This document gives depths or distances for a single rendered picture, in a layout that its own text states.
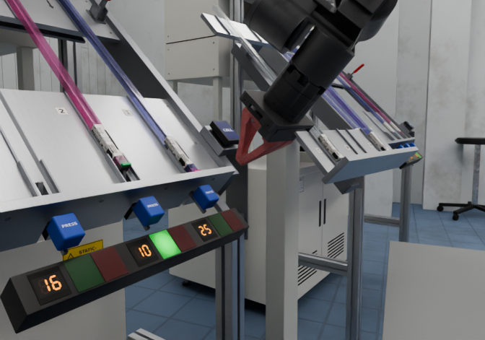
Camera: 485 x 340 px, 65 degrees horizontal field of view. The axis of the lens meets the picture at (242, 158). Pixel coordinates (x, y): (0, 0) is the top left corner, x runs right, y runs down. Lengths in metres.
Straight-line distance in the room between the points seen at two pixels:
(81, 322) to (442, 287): 0.67
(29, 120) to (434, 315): 0.52
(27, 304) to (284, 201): 0.65
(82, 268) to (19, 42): 0.81
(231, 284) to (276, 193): 0.30
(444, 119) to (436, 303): 3.40
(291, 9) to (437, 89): 3.45
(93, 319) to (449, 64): 3.52
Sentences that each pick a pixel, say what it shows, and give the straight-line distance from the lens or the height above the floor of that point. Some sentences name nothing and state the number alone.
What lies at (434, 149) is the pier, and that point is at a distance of 3.87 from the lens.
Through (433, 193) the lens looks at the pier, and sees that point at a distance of 3.92.
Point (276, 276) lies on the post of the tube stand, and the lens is 1.00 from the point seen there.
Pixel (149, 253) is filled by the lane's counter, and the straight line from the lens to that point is 0.48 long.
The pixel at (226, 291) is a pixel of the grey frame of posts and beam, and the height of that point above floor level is 0.50.
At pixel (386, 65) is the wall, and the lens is 3.37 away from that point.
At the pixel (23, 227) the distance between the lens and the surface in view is 0.45.
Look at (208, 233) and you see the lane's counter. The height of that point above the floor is 0.65.
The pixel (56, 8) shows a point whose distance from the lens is 0.85.
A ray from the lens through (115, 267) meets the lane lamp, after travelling 0.45.
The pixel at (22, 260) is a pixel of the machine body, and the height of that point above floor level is 0.56.
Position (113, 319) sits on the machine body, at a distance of 0.96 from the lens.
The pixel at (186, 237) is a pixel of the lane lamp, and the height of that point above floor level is 0.66.
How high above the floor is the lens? 0.81
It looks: 5 degrees down
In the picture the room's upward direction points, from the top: straight up
